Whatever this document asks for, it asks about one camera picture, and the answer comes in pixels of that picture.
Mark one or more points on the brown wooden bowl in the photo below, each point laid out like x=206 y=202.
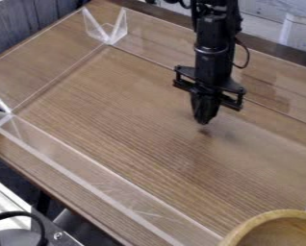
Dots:
x=275 y=228

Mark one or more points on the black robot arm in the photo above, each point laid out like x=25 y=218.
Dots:
x=216 y=23

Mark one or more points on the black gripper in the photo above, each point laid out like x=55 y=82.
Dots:
x=230 y=94

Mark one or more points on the clear acrylic table barrier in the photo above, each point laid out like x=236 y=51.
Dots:
x=97 y=129

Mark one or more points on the white container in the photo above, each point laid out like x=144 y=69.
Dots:
x=292 y=34

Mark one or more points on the grey metal bracket with screw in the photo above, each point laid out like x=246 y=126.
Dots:
x=55 y=235

